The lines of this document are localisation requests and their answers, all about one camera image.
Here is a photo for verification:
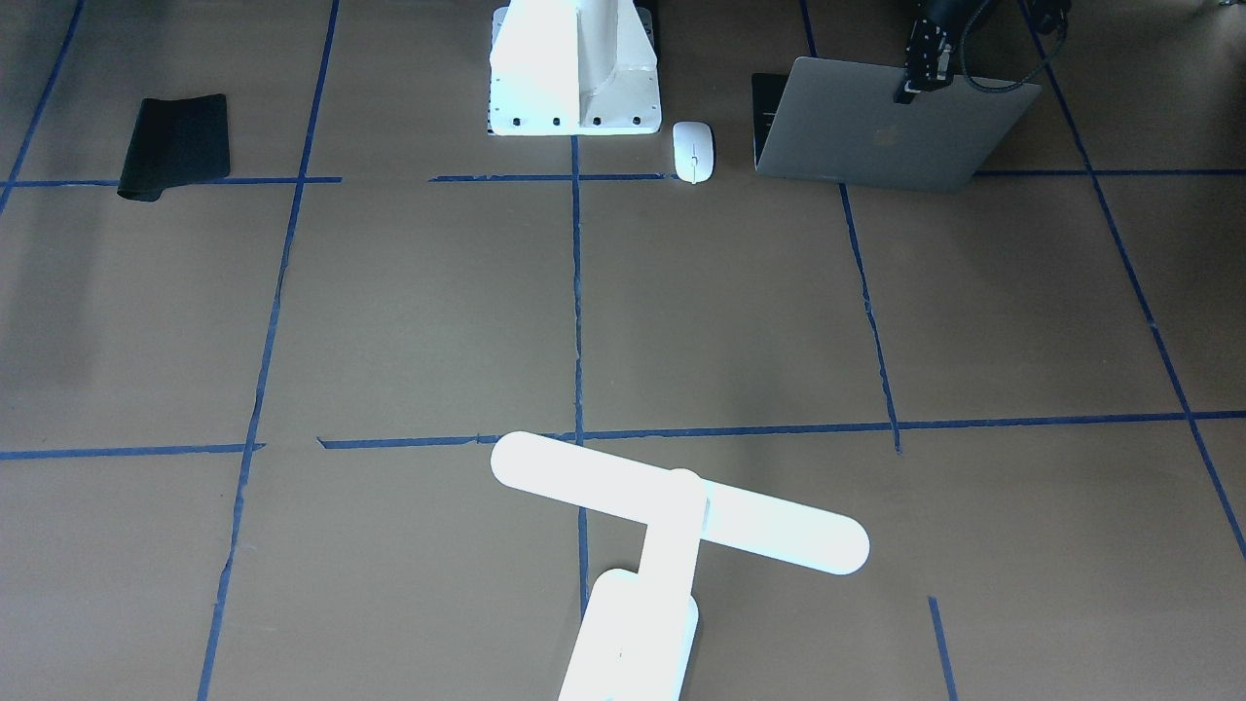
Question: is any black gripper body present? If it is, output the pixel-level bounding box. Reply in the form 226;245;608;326
906;17;954;92

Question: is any grey laptop computer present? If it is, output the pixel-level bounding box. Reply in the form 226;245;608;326
751;56;1040;192

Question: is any white computer mouse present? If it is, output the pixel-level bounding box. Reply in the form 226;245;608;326
672;121;716;186

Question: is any black mouse pad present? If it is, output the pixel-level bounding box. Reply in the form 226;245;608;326
116;93;232;203

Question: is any white desk lamp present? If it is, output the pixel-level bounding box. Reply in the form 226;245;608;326
491;431;868;700

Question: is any brown paper table cover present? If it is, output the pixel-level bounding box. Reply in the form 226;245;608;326
2;1;1244;700

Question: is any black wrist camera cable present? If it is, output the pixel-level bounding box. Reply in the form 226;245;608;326
959;0;1072;95

